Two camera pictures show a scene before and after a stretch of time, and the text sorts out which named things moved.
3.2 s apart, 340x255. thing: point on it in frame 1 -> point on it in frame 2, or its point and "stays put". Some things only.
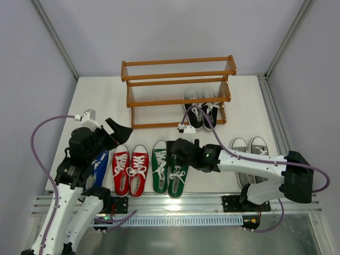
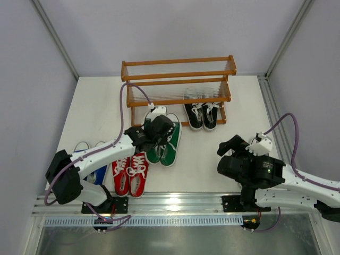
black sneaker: [196, 115] stays put
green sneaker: [159, 168] -> [153, 154]
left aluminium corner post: [56, 34] stays put
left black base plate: [121, 204] stays put
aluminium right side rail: [273, 116] stays put
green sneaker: [177, 173] -> [168, 155]
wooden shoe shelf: [158, 90] stays put
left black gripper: [107, 137] -> [161, 137]
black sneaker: [211, 109] stays put
